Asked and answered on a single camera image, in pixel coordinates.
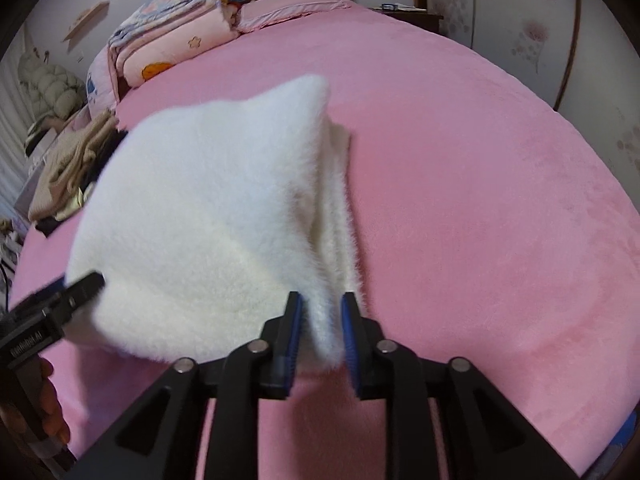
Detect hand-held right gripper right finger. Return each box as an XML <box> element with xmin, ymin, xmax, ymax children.
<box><xmin>340</xmin><ymin>292</ymin><xmax>583</xmax><ymax>480</ymax></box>

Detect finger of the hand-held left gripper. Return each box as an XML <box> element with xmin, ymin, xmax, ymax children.
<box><xmin>9</xmin><ymin>275</ymin><xmax>69</xmax><ymax>315</ymax></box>
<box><xmin>47</xmin><ymin>271</ymin><xmax>106</xmax><ymax>333</ymax></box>

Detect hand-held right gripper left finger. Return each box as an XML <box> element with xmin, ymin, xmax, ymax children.
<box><xmin>65</xmin><ymin>291</ymin><xmax>305</xmax><ymax>480</ymax></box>

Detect white fluffy sweater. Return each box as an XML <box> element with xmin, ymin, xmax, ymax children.
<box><xmin>65</xmin><ymin>74</ymin><xmax>369</xmax><ymax>369</ymax></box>

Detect dark clothes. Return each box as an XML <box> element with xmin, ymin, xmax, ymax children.
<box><xmin>34</xmin><ymin>127</ymin><xmax>129</xmax><ymax>237</ymax></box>

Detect person's left hand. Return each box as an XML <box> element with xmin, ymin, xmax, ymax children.
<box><xmin>36</xmin><ymin>359</ymin><xmax>72</xmax><ymax>447</ymax></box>

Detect beige knit sweater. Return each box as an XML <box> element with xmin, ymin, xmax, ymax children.
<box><xmin>27</xmin><ymin>110</ymin><xmax>119</xmax><ymax>224</ymax></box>

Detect white curtain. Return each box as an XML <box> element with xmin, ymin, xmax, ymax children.
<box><xmin>0</xmin><ymin>55</ymin><xmax>32</xmax><ymax>222</ymax></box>

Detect pink bed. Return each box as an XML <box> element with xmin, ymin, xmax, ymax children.
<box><xmin>10</xmin><ymin>0</ymin><xmax>640</xmax><ymax>480</ymax></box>

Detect white puffer jacket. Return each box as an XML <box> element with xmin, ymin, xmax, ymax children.
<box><xmin>17</xmin><ymin>50</ymin><xmax>86</xmax><ymax>122</ymax></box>

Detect pink patterned folded quilt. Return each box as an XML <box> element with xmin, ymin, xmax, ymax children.
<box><xmin>86</xmin><ymin>0</ymin><xmax>242</xmax><ymax>107</ymax></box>

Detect pink pillow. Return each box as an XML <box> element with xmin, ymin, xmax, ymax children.
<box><xmin>234</xmin><ymin>0</ymin><xmax>354</xmax><ymax>34</ymax></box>

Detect dark wooden nightstand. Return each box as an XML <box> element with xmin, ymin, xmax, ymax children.
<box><xmin>370</xmin><ymin>4</ymin><xmax>445</xmax><ymax>37</ymax></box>

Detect floral wardrobe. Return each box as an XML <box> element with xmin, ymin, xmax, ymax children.
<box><xmin>425</xmin><ymin>0</ymin><xmax>640</xmax><ymax>197</ymax></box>

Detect wall shelf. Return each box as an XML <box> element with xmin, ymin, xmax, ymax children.
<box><xmin>62</xmin><ymin>1</ymin><xmax>110</xmax><ymax>44</ymax></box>

